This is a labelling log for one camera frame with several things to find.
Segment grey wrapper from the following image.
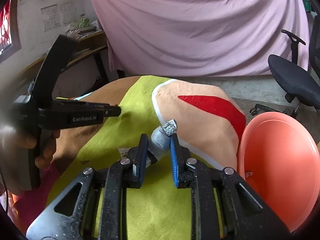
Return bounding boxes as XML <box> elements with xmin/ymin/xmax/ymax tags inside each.
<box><xmin>146</xmin><ymin>119</ymin><xmax>177</xmax><ymax>168</ymax></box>

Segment colourful patchwork blanket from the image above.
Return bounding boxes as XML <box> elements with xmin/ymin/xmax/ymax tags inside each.
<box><xmin>1</xmin><ymin>76</ymin><xmax>246</xmax><ymax>239</ymax></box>

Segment pink hanging sheet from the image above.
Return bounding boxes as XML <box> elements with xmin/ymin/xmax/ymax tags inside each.
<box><xmin>91</xmin><ymin>0</ymin><xmax>310</xmax><ymax>77</ymax></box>

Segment wooden wall shelf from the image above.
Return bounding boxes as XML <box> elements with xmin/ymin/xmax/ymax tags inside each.
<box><xmin>14</xmin><ymin>31</ymin><xmax>109</xmax><ymax>86</ymax></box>

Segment pink plastic basin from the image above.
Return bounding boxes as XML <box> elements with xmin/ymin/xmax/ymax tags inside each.
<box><xmin>237</xmin><ymin>112</ymin><xmax>319</xmax><ymax>232</ymax></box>

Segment person's left hand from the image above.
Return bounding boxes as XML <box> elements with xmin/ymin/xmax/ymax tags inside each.
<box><xmin>1</xmin><ymin>125</ymin><xmax>61</xmax><ymax>196</ymax></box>

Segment black office chair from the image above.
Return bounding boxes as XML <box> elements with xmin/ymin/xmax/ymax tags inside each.
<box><xmin>249</xmin><ymin>15</ymin><xmax>320</xmax><ymax>119</ymax></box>

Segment green wall basket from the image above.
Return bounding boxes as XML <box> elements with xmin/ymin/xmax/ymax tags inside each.
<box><xmin>303</xmin><ymin>0</ymin><xmax>312</xmax><ymax>13</ymax></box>

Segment pile of papers on shelf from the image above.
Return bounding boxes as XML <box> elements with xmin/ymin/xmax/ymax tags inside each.
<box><xmin>65</xmin><ymin>18</ymin><xmax>101</xmax><ymax>40</ymax></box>

